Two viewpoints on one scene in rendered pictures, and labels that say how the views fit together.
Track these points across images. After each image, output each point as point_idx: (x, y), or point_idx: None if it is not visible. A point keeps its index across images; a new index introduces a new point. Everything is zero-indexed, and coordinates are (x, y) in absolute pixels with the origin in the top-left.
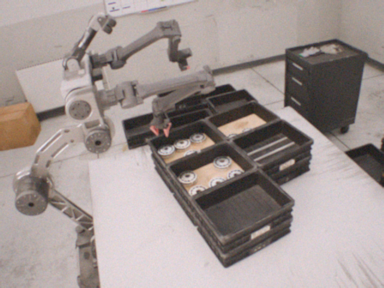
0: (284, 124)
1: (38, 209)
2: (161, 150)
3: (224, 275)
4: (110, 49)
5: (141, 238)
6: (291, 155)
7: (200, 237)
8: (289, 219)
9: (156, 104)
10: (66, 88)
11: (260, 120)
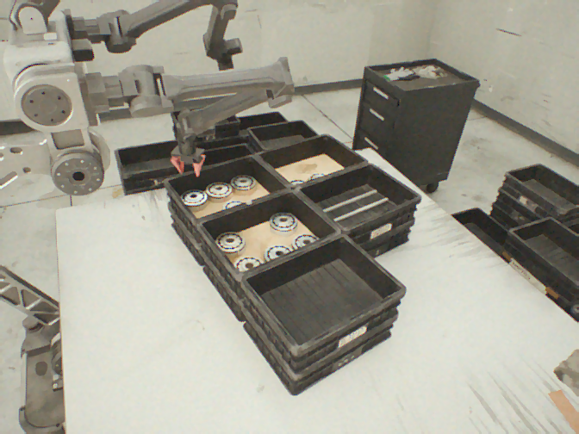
0: (374, 170)
1: None
2: (185, 198)
3: (292, 409)
4: (107, 14)
5: (148, 342)
6: (389, 217)
7: (248, 341)
8: (394, 316)
9: (185, 120)
10: (17, 59)
11: (334, 163)
